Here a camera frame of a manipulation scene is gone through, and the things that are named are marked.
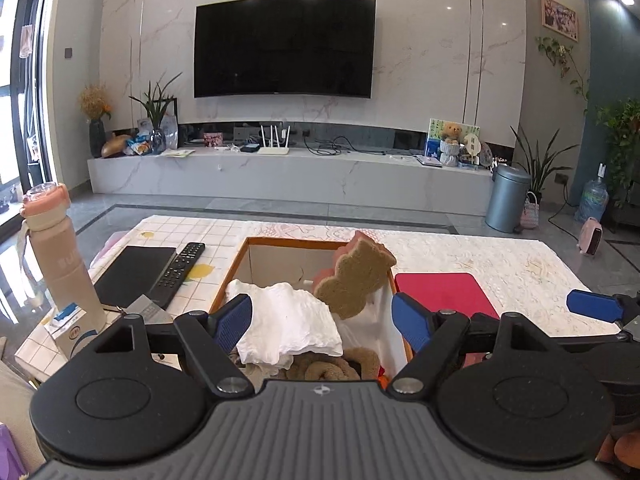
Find white router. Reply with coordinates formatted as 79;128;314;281
257;122;292;156

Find pile of snack bags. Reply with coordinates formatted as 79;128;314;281
122;130;153;156

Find dark vase with dried flowers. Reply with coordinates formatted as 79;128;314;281
79;84;113;159

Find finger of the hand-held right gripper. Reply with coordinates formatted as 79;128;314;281
566;289;640;327

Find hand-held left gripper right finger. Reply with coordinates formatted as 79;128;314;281
391;292;548;397

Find black notebook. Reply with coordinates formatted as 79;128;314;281
93;246;177;309

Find pink space heater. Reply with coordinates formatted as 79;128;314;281
576;217;605;256

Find green plant in glass vase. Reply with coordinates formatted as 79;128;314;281
129;72;183;155

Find blue water jug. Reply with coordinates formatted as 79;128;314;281
574;162;609;224

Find grey marble television console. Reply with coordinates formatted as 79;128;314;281
87;147;496;218

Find brown fluffy towel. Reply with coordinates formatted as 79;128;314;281
285;347;381;383

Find framed wall picture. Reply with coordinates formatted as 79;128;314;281
540;0;580;42

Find pink beige water bottle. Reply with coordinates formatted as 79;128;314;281
16;182;107;331

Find black remote control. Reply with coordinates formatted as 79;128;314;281
146;242;206;308

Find green printed card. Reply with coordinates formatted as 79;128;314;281
424;119;481;161

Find purple plastic bag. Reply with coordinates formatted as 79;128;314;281
0;422;26;480

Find black cables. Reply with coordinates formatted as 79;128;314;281
305;135;358;156

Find printed checked tablecloth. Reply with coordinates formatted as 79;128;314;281
15;215;621;391

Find blue white milk carton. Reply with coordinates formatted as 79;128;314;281
44;302;108;361

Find grey blue metal trash can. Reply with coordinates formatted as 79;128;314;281
485;163;532;233

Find white box with orange rim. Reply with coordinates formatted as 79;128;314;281
209;236;416;391

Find black wall television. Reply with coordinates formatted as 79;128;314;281
193;0;377;99

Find teddy bear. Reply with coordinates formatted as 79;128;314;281
439;122;463;167

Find hanging vine plant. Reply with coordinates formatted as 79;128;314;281
535;35;591;116

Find bear-shaped brown pink sponge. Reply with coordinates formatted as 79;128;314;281
312;230;397;320

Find grey book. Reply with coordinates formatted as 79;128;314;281
120;294;173;326

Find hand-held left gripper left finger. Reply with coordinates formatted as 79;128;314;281
95;294;254;397

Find brown wooden ornament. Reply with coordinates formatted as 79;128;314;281
101;135;132;159

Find long-leaf potted plant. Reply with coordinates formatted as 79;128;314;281
510;125;581;206

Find bushy green houseplant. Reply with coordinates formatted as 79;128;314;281
595;100;640;206

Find white cloth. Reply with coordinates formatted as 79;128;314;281
227;280;346;366

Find small pink woven basket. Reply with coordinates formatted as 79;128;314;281
520;191;542;230

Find red mat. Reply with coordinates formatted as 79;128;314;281
394;273;501;368

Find beige sofa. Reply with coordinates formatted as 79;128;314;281
0;355;43;461

